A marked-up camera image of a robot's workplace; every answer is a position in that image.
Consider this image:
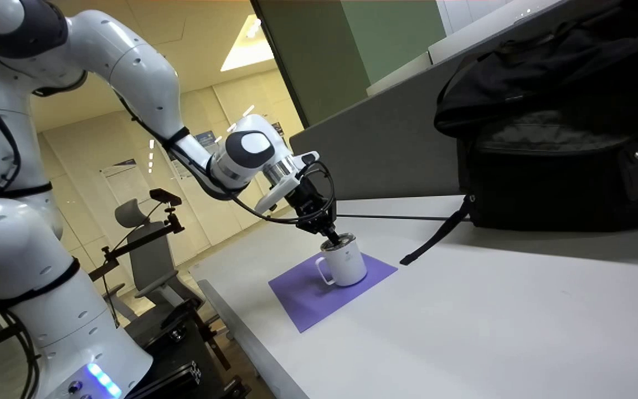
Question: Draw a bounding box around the grey desk partition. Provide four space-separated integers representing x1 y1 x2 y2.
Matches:
289 0 580 201

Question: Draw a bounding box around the black bag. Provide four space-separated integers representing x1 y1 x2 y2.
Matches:
400 0 638 266

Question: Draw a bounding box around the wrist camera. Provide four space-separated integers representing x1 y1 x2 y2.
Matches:
253 176 302 216

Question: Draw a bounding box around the white mug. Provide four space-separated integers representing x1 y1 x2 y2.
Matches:
315 233 368 288

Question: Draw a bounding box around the ceiling light panel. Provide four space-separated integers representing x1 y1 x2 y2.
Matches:
220 14 276 73

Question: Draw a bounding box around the grey office chair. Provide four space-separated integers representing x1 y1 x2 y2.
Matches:
104 198 210 323

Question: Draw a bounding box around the purple mat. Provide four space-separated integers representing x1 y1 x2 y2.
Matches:
268 250 398 334

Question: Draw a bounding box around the camera on mount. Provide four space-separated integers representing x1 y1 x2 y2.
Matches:
88 188 186 284

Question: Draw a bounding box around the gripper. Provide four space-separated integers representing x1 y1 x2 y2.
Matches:
285 176 343 245

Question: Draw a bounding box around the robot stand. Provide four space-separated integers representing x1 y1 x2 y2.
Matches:
0 299 251 399

